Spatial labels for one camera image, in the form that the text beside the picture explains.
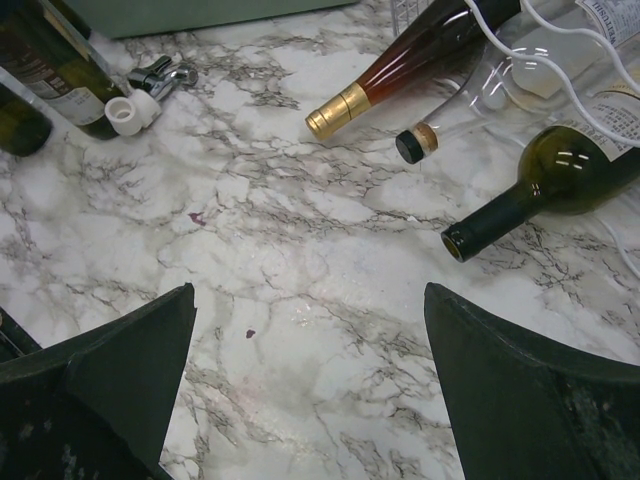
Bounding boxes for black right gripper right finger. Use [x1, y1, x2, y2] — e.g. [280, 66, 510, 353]
[424, 283, 639, 479]

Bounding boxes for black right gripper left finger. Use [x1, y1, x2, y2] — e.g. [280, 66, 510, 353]
[1, 283, 195, 479]

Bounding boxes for green bottle cream label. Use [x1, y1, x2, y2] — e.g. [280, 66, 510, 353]
[441, 112, 639, 262]

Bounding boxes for clear bottle black gold cap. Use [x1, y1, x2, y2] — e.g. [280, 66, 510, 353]
[395, 12, 607, 164]

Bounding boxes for green bottle silver neck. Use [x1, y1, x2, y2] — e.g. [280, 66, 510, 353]
[1, 1, 123, 140]

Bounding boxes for red wine bottle gold cap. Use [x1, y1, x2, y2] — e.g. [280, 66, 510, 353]
[305, 0, 526, 140]

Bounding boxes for white wire wine rack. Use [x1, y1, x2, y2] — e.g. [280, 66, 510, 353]
[396, 1, 639, 262]

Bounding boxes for dark bottle tan label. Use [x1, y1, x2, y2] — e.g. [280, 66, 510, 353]
[0, 84, 53, 157]

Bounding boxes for white cork stopper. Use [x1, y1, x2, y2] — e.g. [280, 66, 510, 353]
[104, 89, 162, 137]

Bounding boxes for silver metal stopper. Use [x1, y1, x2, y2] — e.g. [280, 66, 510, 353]
[127, 55, 199, 101]

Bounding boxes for green plastic toolbox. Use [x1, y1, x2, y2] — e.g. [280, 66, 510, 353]
[68, 0, 346, 39]

